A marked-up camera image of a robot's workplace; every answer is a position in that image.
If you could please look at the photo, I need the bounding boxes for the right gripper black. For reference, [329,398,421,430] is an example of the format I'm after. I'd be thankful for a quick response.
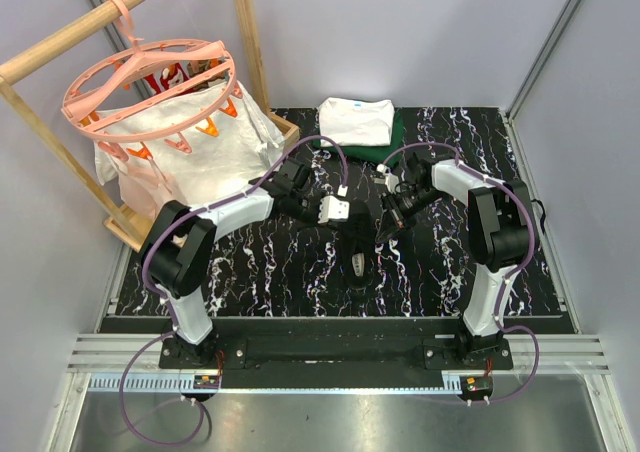
[378,186,446,245]

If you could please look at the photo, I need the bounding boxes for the black canvas sneaker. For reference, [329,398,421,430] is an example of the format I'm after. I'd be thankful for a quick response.
[327,200,376,290]

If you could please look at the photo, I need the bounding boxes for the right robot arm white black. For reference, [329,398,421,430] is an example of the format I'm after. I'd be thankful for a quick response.
[374,155,537,369]

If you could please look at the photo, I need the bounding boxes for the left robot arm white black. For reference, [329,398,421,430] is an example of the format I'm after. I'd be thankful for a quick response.
[140,159,319,368]

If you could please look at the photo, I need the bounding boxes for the folded green garment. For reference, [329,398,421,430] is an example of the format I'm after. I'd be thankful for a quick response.
[336,114,404,164]

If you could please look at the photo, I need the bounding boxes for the folded white t-shirt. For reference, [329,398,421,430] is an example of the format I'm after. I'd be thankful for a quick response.
[318,97,395,147]

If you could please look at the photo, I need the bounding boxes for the white cloth hanging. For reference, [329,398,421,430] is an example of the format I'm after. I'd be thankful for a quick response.
[94,88,285,205]

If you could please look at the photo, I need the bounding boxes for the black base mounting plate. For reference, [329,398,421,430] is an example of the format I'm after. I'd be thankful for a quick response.
[159,318,513,393]

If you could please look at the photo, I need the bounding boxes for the pink cloth hanging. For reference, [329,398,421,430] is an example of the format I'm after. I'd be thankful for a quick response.
[118,163,187,219]

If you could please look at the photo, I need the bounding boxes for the pink round clip hanger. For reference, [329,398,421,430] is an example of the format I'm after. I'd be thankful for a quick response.
[61,0,237,162]

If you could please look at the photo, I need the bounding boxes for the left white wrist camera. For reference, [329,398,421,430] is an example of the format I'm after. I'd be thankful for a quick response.
[318,185,350,225]

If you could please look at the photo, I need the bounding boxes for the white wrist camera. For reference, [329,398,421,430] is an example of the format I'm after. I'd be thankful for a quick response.
[318,185,350,225]
[373,164,400,193]

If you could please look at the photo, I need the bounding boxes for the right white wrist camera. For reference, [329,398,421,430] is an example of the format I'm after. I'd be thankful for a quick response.
[373,164,400,193]

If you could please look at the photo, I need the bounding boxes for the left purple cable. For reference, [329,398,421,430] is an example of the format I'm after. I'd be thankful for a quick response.
[117,135,351,448]

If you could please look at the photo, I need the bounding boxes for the purple cable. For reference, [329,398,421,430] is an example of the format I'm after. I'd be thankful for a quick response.
[374,141,541,406]
[117,135,351,448]

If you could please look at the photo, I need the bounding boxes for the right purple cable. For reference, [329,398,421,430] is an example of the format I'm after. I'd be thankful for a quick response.
[374,141,541,406]

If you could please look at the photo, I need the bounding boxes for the wooden drying rack frame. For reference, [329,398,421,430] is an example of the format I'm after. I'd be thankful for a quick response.
[0,0,301,251]

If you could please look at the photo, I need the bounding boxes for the aluminium rail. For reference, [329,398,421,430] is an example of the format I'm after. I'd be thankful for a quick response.
[67,334,609,395]

